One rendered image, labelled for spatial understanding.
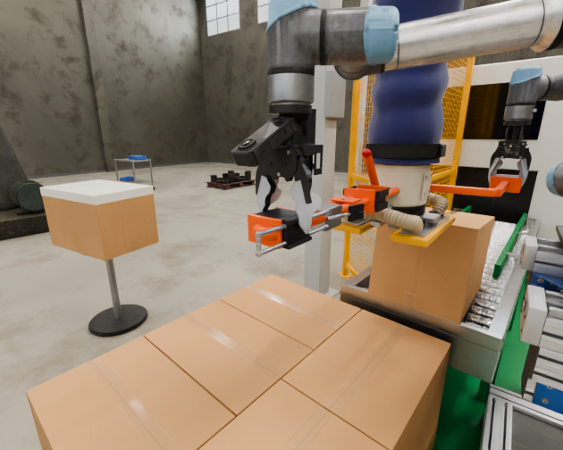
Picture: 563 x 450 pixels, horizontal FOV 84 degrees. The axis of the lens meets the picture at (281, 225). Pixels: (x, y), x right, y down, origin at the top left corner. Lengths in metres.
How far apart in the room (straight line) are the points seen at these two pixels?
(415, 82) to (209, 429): 1.12
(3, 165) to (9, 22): 7.18
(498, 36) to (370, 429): 0.99
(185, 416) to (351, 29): 1.06
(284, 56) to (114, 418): 1.08
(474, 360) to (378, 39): 1.33
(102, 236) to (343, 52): 1.83
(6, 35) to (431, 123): 12.21
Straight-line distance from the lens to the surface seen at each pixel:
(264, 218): 0.53
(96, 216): 2.11
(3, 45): 12.55
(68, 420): 1.27
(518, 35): 0.72
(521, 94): 1.26
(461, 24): 0.69
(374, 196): 0.81
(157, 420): 1.16
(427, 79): 1.00
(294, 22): 0.54
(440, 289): 1.50
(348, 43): 0.53
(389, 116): 0.99
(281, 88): 0.52
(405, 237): 0.93
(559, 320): 0.92
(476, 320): 1.76
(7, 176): 6.13
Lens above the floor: 1.37
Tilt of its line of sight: 16 degrees down
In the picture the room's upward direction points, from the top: straight up
